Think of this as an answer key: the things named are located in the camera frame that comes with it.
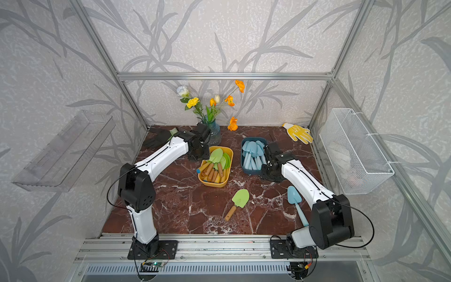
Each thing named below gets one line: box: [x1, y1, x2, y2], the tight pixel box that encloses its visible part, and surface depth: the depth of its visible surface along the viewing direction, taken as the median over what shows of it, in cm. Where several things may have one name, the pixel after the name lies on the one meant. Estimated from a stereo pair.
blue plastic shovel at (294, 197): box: [287, 185, 310, 227], surface depth 90 cm
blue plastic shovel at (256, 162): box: [248, 155, 264, 171], surface depth 101 cm
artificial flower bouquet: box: [176, 79, 246, 132], surface depth 95 cm
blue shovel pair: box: [241, 141, 255, 170], surface depth 104 cm
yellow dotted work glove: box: [281, 122, 314, 145], surface depth 121 cm
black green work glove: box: [142, 126, 179, 149], surface depth 117 cm
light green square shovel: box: [219, 155, 227, 170], surface depth 101 cm
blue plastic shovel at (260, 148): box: [255, 140, 265, 157], surface depth 107 cm
